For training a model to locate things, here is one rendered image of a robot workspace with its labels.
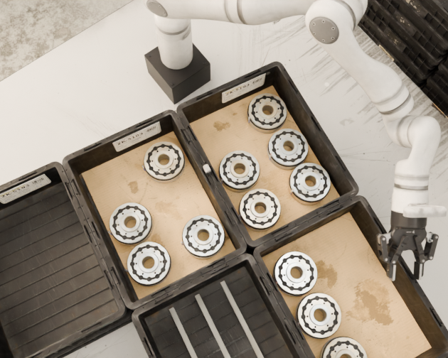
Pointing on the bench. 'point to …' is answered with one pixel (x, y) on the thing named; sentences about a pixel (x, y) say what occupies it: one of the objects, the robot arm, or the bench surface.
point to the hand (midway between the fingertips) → (404, 273)
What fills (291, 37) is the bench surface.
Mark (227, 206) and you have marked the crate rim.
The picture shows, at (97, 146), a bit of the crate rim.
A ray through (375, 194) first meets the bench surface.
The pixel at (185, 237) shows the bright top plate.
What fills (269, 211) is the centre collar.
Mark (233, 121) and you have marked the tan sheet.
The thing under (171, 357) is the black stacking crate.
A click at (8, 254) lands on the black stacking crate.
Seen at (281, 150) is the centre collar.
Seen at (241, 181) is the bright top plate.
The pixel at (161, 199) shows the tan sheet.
